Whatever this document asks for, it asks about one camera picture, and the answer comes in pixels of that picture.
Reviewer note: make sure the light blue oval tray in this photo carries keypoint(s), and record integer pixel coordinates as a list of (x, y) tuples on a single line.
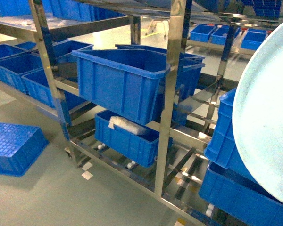
[(258, 115)]

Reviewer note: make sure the stainless steel shelf rack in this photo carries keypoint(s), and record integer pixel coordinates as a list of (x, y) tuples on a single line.
[(176, 144)]

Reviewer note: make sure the blue bin lower shelf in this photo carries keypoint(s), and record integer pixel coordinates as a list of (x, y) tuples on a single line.
[(142, 149)]

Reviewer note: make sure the blue bin shelf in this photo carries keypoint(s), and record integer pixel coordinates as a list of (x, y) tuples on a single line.
[(13, 69), (142, 149)]

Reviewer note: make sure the blue bin on shelf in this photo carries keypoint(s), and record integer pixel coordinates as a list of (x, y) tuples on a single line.
[(128, 82)]

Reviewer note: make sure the blue stacked crate near tray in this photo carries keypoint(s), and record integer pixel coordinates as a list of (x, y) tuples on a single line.
[(222, 149)]

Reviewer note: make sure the blue bin left shelf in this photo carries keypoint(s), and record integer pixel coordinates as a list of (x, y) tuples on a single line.
[(13, 69)]

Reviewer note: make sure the white plastic bag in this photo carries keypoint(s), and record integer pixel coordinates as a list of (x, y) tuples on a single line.
[(121, 122)]

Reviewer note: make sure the blue crate lower right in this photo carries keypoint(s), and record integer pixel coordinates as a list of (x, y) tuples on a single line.
[(240, 197)]

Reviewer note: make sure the overturned blue crate on floor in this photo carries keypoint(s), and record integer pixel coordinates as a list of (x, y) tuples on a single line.
[(20, 146)]

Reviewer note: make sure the blue bin behind post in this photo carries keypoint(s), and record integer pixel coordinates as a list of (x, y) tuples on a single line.
[(188, 79)]

